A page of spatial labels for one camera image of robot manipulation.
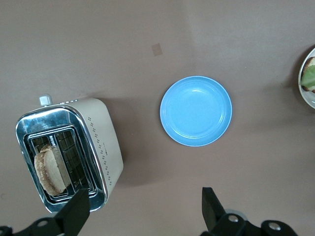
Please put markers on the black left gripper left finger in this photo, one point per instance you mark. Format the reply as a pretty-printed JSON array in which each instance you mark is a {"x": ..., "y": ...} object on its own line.
[{"x": 73, "y": 216}]

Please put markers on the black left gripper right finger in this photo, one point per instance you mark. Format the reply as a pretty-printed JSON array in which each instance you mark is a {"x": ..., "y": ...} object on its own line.
[{"x": 212, "y": 211}]

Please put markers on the toasted bread slice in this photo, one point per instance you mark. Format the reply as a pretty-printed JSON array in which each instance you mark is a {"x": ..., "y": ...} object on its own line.
[
  {"x": 49, "y": 172},
  {"x": 310, "y": 61}
]

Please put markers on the green lettuce leaf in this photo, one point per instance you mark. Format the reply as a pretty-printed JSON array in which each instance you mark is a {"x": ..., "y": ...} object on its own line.
[{"x": 309, "y": 76}]

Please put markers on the blue plate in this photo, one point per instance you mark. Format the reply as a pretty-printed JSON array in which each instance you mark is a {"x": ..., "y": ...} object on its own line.
[{"x": 195, "y": 110}]

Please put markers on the beige plate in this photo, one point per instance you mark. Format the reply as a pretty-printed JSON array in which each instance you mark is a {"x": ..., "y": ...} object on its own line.
[{"x": 309, "y": 99}]

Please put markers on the beige and chrome toaster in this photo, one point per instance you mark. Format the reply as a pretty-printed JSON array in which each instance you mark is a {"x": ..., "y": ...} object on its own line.
[{"x": 105, "y": 132}]

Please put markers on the small brown tape patch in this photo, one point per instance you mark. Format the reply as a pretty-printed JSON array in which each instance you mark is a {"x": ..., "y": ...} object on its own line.
[{"x": 156, "y": 49}]

